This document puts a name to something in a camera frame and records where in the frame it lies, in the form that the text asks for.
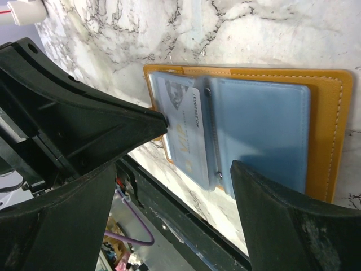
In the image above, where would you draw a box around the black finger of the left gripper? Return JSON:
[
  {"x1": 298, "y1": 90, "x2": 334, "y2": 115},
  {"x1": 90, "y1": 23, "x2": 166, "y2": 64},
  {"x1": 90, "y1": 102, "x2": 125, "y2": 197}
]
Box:
[{"x1": 1, "y1": 38, "x2": 167, "y2": 195}]

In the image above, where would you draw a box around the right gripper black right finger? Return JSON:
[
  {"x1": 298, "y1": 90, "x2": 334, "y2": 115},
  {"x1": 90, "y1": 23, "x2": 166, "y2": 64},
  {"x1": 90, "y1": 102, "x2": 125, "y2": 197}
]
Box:
[{"x1": 230, "y1": 160, "x2": 360, "y2": 270}]

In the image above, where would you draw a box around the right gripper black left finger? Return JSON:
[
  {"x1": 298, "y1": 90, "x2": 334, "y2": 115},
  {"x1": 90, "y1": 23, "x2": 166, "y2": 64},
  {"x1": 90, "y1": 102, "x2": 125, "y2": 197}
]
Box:
[{"x1": 1, "y1": 165, "x2": 116, "y2": 270}]

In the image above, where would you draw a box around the mustard yellow card holder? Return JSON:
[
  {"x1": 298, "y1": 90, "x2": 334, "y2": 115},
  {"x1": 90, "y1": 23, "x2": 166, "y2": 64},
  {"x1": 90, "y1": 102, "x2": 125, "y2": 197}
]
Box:
[{"x1": 144, "y1": 64, "x2": 353, "y2": 203}]

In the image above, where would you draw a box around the silver VIP credit card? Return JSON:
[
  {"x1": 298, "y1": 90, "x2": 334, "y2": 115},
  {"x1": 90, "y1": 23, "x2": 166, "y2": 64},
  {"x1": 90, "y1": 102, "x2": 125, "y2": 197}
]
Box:
[{"x1": 153, "y1": 72, "x2": 211, "y2": 190}]

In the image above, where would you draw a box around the black mounting rail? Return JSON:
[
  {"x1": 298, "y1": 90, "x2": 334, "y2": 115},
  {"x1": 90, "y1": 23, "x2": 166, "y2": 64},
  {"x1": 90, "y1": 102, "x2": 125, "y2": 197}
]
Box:
[{"x1": 116, "y1": 155, "x2": 252, "y2": 270}]

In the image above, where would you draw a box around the white PVC pipe frame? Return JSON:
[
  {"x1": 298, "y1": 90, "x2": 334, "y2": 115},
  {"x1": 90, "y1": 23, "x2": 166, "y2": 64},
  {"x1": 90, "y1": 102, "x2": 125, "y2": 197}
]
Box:
[{"x1": 1, "y1": 0, "x2": 47, "y2": 26}]

